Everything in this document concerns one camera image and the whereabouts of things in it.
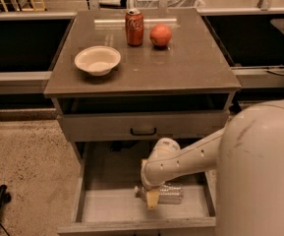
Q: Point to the grey drawer cabinet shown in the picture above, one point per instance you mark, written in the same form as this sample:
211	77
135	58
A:
190	74

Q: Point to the white wire basket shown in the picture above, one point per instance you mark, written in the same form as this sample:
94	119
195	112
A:
154	4

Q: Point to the black drawer handle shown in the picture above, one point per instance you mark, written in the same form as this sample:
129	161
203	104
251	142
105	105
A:
147	132

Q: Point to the red apple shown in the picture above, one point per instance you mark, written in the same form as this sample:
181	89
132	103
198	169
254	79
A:
160	35

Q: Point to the red cola can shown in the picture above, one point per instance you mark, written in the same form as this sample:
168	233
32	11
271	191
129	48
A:
134	27

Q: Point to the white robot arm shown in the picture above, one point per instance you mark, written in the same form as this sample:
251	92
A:
248	155

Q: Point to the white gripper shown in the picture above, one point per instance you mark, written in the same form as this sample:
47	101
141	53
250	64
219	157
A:
146	180

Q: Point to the clear plastic water bottle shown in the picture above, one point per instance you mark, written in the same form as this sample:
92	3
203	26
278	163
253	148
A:
169	194

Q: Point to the white paper bowl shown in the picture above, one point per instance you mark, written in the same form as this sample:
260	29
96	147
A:
98	60

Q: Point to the closed grey top drawer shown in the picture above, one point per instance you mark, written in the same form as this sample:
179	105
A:
116	126

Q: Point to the open grey middle drawer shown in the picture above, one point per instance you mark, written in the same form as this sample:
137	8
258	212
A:
109	201

